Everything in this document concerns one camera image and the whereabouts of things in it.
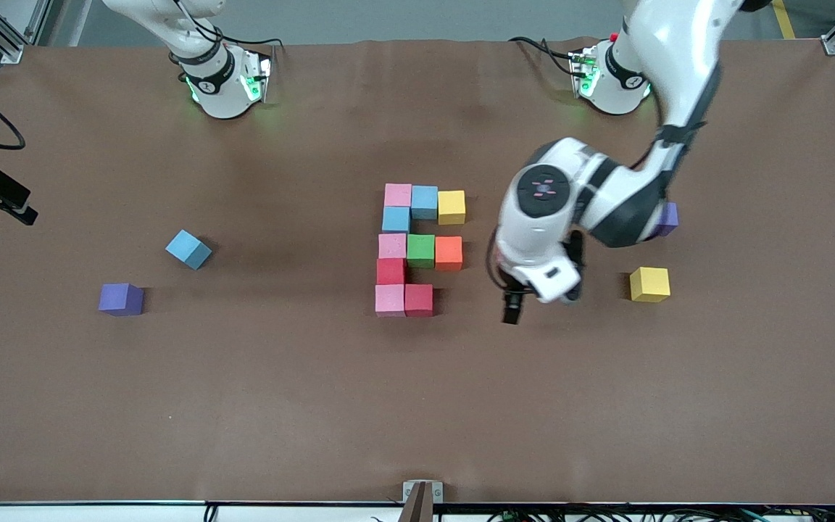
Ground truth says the orange foam cube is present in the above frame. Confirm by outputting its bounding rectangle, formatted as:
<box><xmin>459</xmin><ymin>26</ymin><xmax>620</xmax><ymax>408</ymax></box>
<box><xmin>434</xmin><ymin>236</ymin><xmax>465</xmax><ymax>273</ymax></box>

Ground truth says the green foam cube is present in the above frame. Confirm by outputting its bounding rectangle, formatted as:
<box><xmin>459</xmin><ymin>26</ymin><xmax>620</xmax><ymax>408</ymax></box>
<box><xmin>406</xmin><ymin>234</ymin><xmax>437</xmax><ymax>270</ymax></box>

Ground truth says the yellow foam cube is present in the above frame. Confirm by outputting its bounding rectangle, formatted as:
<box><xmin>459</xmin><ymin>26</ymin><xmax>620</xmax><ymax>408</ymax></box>
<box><xmin>629</xmin><ymin>266</ymin><xmax>671</xmax><ymax>303</ymax></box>
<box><xmin>437</xmin><ymin>190</ymin><xmax>467</xmax><ymax>226</ymax></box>

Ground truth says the purple foam cube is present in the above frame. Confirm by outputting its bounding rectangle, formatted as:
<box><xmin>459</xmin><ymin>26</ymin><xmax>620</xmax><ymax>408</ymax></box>
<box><xmin>651</xmin><ymin>202</ymin><xmax>680</xmax><ymax>239</ymax></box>
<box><xmin>98</xmin><ymin>282</ymin><xmax>145</xmax><ymax>317</ymax></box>

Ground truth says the brown table mat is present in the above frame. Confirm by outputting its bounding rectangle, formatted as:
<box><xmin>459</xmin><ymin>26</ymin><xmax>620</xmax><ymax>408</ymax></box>
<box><xmin>0</xmin><ymin>36</ymin><xmax>835</xmax><ymax>506</ymax></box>

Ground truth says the grey metal bracket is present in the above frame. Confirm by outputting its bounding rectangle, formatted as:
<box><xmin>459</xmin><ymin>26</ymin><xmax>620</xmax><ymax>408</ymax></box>
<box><xmin>402</xmin><ymin>480</ymin><xmax>444</xmax><ymax>504</ymax></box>

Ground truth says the black left arm base cable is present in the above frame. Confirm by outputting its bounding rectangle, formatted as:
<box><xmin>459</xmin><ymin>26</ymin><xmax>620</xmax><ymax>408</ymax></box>
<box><xmin>508</xmin><ymin>36</ymin><xmax>581</xmax><ymax>77</ymax></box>

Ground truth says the black arm base cable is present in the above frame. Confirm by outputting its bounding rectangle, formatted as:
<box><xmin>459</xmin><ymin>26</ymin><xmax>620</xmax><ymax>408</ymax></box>
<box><xmin>171</xmin><ymin>0</ymin><xmax>285</xmax><ymax>50</ymax></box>
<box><xmin>508</xmin><ymin>36</ymin><xmax>581</xmax><ymax>77</ymax></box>

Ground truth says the black right arm base cable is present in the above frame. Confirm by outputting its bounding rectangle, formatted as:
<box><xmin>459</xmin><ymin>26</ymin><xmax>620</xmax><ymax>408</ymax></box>
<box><xmin>171</xmin><ymin>0</ymin><xmax>285</xmax><ymax>50</ymax></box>

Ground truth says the white table edge rail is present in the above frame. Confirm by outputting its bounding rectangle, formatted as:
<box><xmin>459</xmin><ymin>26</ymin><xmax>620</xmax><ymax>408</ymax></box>
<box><xmin>0</xmin><ymin>502</ymin><xmax>835</xmax><ymax>522</ymax></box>

